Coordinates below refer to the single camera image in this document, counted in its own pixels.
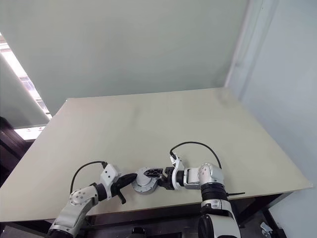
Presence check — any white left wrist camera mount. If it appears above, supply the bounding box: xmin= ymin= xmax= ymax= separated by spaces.
xmin=100 ymin=164 xmax=122 ymax=200

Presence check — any round motor housing base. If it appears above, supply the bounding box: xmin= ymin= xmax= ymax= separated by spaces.
xmin=131 ymin=177 xmax=159 ymax=195

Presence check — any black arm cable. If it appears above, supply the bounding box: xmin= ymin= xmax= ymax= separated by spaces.
xmin=70 ymin=161 xmax=108 ymax=194
xmin=169 ymin=141 xmax=222 ymax=169

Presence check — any grey caster wheel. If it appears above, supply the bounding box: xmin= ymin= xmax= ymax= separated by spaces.
xmin=260 ymin=222 xmax=273 ymax=238

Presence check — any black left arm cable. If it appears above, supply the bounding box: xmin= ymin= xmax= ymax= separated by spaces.
xmin=70 ymin=161 xmax=108 ymax=194

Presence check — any dark rounded shape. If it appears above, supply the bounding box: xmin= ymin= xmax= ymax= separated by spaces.
xmin=131 ymin=227 xmax=149 ymax=238

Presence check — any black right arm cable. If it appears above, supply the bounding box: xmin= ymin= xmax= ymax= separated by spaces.
xmin=169 ymin=141 xmax=222 ymax=169

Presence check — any dark wooden furniture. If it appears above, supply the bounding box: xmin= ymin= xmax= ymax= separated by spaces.
xmin=0 ymin=116 xmax=35 ymax=189

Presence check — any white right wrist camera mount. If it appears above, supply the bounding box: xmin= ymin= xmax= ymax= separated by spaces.
xmin=169 ymin=155 xmax=185 ymax=191

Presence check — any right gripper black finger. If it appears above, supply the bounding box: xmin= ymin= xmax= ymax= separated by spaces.
xmin=145 ymin=168 xmax=164 ymax=178

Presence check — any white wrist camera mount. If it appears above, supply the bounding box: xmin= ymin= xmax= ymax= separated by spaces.
xmin=169 ymin=155 xmax=185 ymax=191
xmin=100 ymin=164 xmax=122 ymax=200

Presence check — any white window sill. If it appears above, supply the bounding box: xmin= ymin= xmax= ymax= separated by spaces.
xmin=13 ymin=125 xmax=47 ymax=140

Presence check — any pale green roller blind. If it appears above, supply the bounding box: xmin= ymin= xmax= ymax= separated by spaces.
xmin=0 ymin=53 xmax=52 ymax=129

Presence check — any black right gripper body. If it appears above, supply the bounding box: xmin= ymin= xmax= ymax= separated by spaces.
xmin=158 ymin=168 xmax=175 ymax=191

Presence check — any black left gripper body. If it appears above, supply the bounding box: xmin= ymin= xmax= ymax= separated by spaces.
xmin=110 ymin=180 xmax=122 ymax=199

